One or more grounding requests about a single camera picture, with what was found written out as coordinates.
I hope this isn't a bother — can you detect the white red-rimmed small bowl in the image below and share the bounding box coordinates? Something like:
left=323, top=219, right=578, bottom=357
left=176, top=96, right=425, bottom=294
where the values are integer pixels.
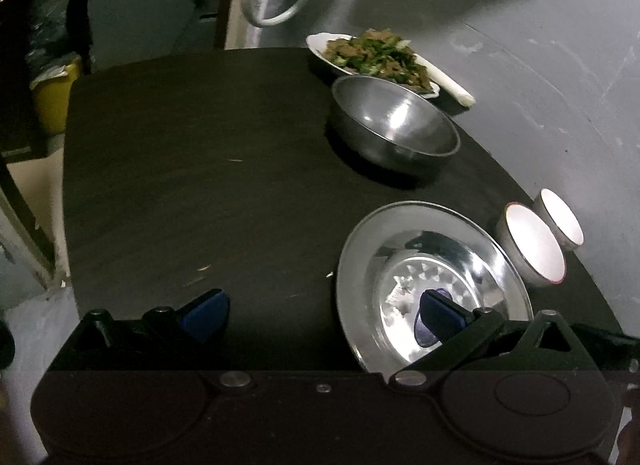
left=496, top=202, right=566, bottom=287

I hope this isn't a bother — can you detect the stainless steel deep bowl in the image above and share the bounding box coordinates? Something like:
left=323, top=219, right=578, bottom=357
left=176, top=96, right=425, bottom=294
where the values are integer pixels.
left=331, top=75, right=461, bottom=176

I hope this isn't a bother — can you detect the stainless steel round plate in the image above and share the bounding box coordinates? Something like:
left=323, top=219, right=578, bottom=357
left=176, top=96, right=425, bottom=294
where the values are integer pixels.
left=336, top=200, right=534, bottom=378

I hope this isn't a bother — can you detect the black rectangular table mat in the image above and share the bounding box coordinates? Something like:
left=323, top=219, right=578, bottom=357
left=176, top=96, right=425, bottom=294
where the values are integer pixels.
left=62, top=46, right=624, bottom=341

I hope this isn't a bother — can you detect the white scallion stalk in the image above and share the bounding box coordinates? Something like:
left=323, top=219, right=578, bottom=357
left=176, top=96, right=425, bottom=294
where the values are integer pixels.
left=416, top=54, right=476, bottom=108

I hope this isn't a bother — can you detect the yellow bucket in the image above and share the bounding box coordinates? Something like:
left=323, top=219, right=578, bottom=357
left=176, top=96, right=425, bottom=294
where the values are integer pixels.
left=30, top=56, right=81, bottom=136

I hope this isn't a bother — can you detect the white plate of stir-fry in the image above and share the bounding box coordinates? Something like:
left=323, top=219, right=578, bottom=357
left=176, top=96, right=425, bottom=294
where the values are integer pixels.
left=306, top=29, right=439, bottom=98

